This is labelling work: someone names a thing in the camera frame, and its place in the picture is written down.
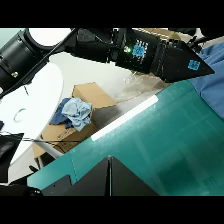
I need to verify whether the blue shirt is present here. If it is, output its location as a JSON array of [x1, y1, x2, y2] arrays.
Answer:
[[189, 41, 224, 121]]

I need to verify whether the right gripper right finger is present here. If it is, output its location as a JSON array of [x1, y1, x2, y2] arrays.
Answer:
[[110, 155, 160, 197]]

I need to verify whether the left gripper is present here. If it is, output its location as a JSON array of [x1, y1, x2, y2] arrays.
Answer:
[[111, 27, 216, 84]]

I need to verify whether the dark blue garment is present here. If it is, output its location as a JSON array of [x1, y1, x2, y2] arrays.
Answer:
[[49, 97, 74, 130]]

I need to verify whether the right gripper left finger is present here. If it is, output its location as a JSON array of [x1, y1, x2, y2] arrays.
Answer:
[[70, 155, 111, 197]]

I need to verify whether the light blue garment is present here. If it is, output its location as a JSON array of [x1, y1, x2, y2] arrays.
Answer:
[[61, 97, 93, 132]]

